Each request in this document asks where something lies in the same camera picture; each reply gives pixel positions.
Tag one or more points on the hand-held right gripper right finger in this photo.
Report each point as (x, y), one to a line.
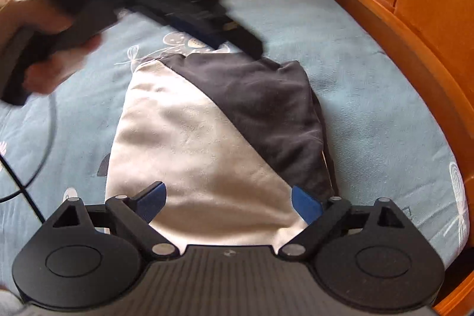
(305, 203)

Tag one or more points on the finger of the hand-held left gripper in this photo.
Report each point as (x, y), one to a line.
(192, 29)
(244, 38)

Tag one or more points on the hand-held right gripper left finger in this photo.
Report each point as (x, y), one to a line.
(152, 201)

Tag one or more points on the beige sweatshirt with dark sleeves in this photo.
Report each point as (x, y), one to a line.
(185, 138)

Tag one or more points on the bed with blue floral sheet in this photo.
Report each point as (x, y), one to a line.
(351, 60)

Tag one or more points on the wooden bed headboard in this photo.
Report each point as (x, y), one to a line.
(426, 5)

